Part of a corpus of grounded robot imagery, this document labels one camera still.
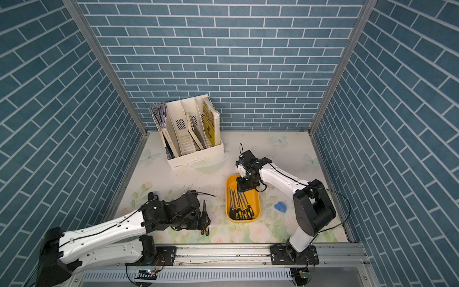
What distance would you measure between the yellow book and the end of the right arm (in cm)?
26

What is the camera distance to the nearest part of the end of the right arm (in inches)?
25.3

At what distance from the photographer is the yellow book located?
37.6 inches
